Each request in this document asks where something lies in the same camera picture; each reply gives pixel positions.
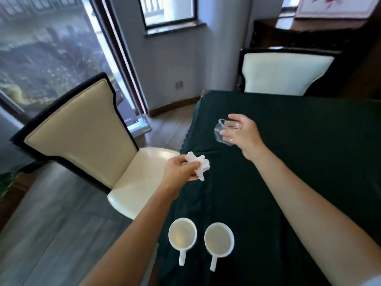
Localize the person's left hand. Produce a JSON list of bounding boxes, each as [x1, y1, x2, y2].
[[160, 154, 201, 195]]

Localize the person's right hand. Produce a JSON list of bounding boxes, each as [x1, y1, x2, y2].
[[220, 114, 267, 161]]

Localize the clear glass pitcher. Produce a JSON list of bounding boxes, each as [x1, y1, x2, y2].
[[213, 118, 243, 146]]

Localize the white tissue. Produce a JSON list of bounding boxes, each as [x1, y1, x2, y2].
[[185, 151, 211, 182]]

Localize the person's right forearm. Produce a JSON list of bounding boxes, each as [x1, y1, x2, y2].
[[245, 145, 381, 286]]

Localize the person's left forearm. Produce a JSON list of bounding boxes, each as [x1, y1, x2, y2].
[[78, 182, 181, 286]]

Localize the dark green tablecloth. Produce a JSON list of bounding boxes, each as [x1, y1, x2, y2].
[[156, 90, 381, 286]]

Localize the stone window sill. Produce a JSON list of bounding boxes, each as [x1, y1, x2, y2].
[[143, 22, 207, 38]]

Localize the small dark-framed window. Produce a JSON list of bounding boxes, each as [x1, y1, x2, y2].
[[137, 0, 199, 31]]

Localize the dark wooden sideboard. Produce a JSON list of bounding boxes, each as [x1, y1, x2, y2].
[[249, 17, 381, 100]]

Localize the framed picture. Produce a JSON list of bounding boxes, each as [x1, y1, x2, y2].
[[294, 0, 381, 20]]

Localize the large glass window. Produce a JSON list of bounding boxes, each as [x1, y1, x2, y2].
[[0, 0, 152, 138]]

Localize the green plant leaves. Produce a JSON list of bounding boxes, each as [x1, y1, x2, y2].
[[0, 172, 20, 201]]

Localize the white cup with handle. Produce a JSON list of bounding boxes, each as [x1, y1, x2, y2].
[[204, 222, 235, 272], [168, 217, 198, 267]]

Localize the cream chair with black frame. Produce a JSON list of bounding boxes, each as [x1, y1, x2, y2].
[[11, 72, 183, 220], [237, 47, 343, 97]]

